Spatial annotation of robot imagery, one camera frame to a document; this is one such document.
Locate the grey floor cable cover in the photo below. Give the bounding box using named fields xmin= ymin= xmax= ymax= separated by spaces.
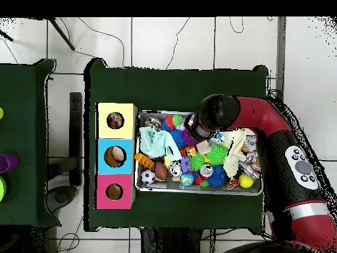
xmin=271 ymin=16 xmax=287 ymax=102

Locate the blue globe ball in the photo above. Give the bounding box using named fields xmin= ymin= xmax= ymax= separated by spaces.
xmin=180 ymin=172 xmax=195 ymax=187

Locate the silver mesh bin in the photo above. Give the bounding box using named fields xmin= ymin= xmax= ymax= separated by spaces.
xmin=134 ymin=109 xmax=264 ymax=196

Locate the black cable bundle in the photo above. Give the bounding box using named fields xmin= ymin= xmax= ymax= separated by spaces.
xmin=265 ymin=88 xmax=284 ymax=102

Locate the wooden box with three holes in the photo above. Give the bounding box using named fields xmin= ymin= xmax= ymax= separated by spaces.
xmin=94 ymin=101 xmax=138 ymax=210

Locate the long orange toy block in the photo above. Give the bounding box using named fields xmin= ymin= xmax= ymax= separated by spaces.
xmin=134 ymin=152 xmax=156 ymax=170

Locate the purple spiky rubber ball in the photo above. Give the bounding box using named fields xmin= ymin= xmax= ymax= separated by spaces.
xmin=180 ymin=128 xmax=197 ymax=146

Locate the cream yellow cloth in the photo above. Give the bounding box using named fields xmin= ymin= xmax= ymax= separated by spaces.
xmin=222 ymin=128 xmax=247 ymax=179

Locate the mint green cloth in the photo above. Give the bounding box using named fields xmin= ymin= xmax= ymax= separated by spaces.
xmin=138 ymin=126 xmax=184 ymax=162

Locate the colourful polka dot cloth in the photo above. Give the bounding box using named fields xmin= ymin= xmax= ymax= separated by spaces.
xmin=107 ymin=112 xmax=124 ymax=129

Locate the purple plastic cup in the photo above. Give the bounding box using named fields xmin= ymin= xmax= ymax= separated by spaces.
xmin=0 ymin=154 xmax=10 ymax=174
xmin=4 ymin=154 xmax=20 ymax=171

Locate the dark green tablecloth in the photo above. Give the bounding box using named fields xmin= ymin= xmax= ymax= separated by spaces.
xmin=0 ymin=58 xmax=61 ymax=227
xmin=83 ymin=58 xmax=269 ymax=235

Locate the black and white soccer ball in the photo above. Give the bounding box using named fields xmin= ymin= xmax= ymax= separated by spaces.
xmin=141 ymin=169 xmax=157 ymax=184

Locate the brown toy football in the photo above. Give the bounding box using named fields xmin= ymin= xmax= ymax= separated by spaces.
xmin=153 ymin=161 xmax=169 ymax=182

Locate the lime green plastic cup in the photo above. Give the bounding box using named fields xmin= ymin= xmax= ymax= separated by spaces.
xmin=0 ymin=175 xmax=7 ymax=202

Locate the blue spiky rubber ball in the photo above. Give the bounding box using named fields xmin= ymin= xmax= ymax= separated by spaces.
xmin=207 ymin=165 xmax=228 ymax=188

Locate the grey round stand base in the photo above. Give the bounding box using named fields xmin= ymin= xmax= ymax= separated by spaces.
xmin=46 ymin=185 xmax=78 ymax=214

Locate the yellow ball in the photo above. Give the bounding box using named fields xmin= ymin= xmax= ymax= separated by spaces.
xmin=238 ymin=173 xmax=255 ymax=189

